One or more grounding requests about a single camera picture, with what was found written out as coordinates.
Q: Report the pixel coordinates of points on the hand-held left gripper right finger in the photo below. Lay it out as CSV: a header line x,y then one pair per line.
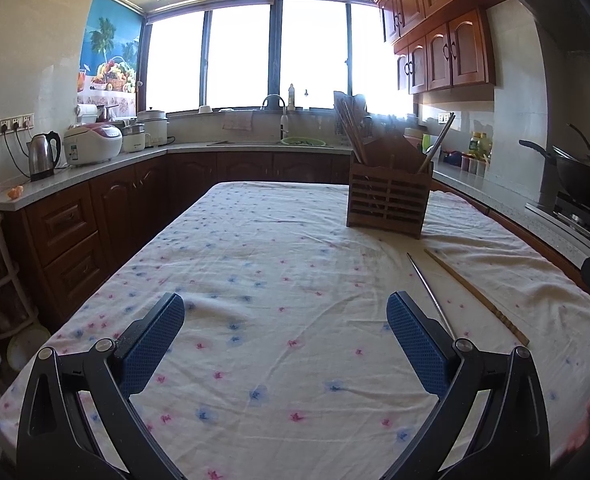
x,y
417,342

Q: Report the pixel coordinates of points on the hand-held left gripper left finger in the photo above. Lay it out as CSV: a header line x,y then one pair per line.
x,y
152,340

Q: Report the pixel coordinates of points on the metal chopstick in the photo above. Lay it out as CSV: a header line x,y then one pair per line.
x,y
437,142
427,290
445,135

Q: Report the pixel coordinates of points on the wooden chopstick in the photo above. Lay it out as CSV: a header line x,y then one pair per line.
x,y
475,297

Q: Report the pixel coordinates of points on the wooden utensil holder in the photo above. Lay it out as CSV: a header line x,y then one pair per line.
x,y
390,200

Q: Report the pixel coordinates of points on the gas stove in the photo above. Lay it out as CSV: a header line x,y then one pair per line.
x,y
575,220

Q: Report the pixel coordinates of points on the black wok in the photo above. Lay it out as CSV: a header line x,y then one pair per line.
x,y
585,175

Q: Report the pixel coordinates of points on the white round bowl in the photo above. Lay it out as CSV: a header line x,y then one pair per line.
x,y
27,347

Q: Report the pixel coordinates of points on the wooden lower cabinets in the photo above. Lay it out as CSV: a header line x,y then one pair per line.
x,y
125,210

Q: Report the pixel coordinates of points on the wooden cabinets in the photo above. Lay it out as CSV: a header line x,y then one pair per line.
x,y
440,35
125,210

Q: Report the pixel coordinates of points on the white floral tablecloth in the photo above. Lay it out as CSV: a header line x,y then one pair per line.
x,y
275,285

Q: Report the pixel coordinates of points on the row of spice jars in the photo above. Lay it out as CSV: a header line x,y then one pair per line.
x,y
475,165

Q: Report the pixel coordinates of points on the yellow oil bottle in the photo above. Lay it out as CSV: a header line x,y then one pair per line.
x,y
474,146
485,146

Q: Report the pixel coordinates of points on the orange tangerine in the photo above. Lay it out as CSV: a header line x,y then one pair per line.
x,y
15,191

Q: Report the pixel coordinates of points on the pink and white rice cooker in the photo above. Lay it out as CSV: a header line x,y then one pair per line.
x,y
92,145

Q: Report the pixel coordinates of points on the small white electric steamer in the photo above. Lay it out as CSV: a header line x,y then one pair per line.
x,y
134,136

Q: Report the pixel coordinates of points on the tall white rice cooker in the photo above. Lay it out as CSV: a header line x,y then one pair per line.
x,y
153,127

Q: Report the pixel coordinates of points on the steel electric kettle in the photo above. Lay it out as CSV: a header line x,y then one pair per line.
x,y
42,157

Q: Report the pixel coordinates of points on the bundle of wooden chopsticks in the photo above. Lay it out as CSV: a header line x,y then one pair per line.
x,y
352,130

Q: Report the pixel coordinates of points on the green colander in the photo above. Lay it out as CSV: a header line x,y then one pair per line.
x,y
302,141

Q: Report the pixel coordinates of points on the hanging dish cloth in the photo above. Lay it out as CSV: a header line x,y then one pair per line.
x,y
237,121

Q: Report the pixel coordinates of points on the paper towel roll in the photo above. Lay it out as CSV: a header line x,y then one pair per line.
x,y
88,114

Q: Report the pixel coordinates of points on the small white bowl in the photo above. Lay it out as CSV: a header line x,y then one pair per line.
x,y
205,109

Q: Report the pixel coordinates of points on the metal kitchen faucet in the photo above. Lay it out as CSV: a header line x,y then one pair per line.
x,y
282,120

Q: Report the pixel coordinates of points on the wooden upper cabinets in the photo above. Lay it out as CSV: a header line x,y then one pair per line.
x,y
440,35

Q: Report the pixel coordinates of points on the large kitchen window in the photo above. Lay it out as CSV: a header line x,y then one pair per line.
x,y
250,55

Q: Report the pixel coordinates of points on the white wall socket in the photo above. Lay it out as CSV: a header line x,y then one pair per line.
x,y
443,118

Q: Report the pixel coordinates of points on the wall socket strip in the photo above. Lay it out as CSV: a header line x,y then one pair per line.
x,y
16,124

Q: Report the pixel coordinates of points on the tropical fruit wall poster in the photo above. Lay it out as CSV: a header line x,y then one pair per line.
x,y
110,50

